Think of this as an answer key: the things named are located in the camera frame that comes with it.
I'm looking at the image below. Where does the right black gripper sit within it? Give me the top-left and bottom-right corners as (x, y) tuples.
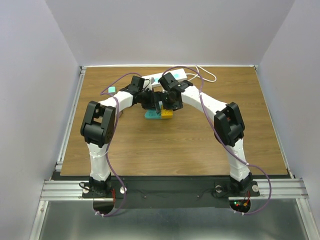
(153, 89), (184, 113)

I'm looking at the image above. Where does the yellow cube socket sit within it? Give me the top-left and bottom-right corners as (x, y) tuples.
(160, 106), (173, 119)

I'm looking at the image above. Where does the teal triangular block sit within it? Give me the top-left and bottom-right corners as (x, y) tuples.
(144, 109), (162, 120)

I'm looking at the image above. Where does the white power strip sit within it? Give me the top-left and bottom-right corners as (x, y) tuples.
(142, 68), (188, 89)

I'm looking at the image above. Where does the teal charger plug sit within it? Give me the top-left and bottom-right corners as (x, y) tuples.
(107, 86), (117, 94)

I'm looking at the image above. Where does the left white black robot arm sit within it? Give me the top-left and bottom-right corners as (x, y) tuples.
(80, 76), (164, 198)

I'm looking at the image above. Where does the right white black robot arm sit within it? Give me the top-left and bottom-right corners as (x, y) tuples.
(159, 72), (253, 195)

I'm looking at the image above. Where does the white power strip cord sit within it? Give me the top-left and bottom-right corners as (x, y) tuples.
(186, 65), (217, 83)

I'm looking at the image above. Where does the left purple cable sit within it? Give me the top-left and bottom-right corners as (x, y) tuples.
(93, 72), (151, 218)

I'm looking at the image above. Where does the purple cable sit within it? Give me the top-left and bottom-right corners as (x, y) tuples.
(161, 65), (273, 216)
(93, 72), (151, 218)

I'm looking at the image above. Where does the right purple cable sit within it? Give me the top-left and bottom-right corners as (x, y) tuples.
(161, 65), (273, 216)

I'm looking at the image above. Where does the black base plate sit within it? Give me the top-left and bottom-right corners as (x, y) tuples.
(79, 175), (260, 209)

